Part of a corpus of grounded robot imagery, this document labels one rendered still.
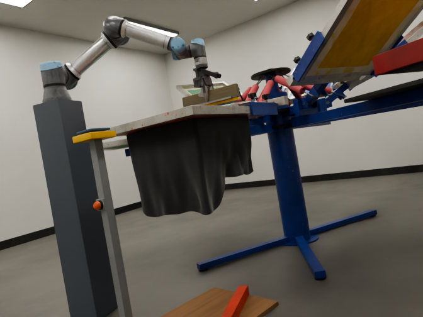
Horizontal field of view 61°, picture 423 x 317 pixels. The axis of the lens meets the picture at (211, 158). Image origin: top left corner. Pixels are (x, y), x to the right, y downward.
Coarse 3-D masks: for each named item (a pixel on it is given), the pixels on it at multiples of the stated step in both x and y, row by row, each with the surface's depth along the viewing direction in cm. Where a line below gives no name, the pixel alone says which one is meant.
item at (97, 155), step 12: (96, 132) 146; (108, 132) 151; (96, 144) 150; (96, 156) 150; (96, 168) 151; (96, 180) 152; (108, 180) 153; (108, 192) 152; (108, 204) 151; (108, 216) 151; (108, 228) 151; (108, 240) 152; (108, 252) 153; (120, 252) 153; (120, 264) 153; (120, 276) 152; (120, 288) 151; (120, 300) 152; (120, 312) 153
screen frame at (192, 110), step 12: (180, 108) 146; (192, 108) 142; (204, 108) 149; (216, 108) 156; (228, 108) 165; (240, 108) 174; (144, 120) 158; (156, 120) 154; (168, 120) 150; (120, 132) 168
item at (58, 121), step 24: (48, 120) 189; (72, 120) 193; (48, 144) 190; (72, 144) 191; (48, 168) 191; (72, 168) 188; (48, 192) 193; (72, 192) 187; (96, 192) 202; (72, 216) 188; (96, 216) 199; (72, 240) 190; (96, 240) 197; (72, 264) 191; (96, 264) 194; (72, 288) 192; (96, 288) 191; (72, 312) 193; (96, 312) 188
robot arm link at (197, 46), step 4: (192, 40) 204; (196, 40) 202; (200, 40) 203; (192, 44) 204; (196, 44) 202; (200, 44) 202; (204, 44) 205; (192, 48) 202; (196, 48) 202; (200, 48) 202; (204, 48) 204; (192, 52) 203; (196, 52) 203; (200, 52) 202; (204, 52) 204; (192, 56) 205; (196, 56) 203; (200, 56) 202; (204, 56) 203
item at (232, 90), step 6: (234, 84) 193; (210, 90) 203; (216, 90) 200; (222, 90) 198; (228, 90) 196; (234, 90) 194; (186, 96) 213; (192, 96) 210; (198, 96) 208; (210, 96) 203; (216, 96) 201; (222, 96) 198; (228, 96) 196; (234, 96) 194; (186, 102) 213; (192, 102) 211; (198, 102) 208; (204, 102) 206
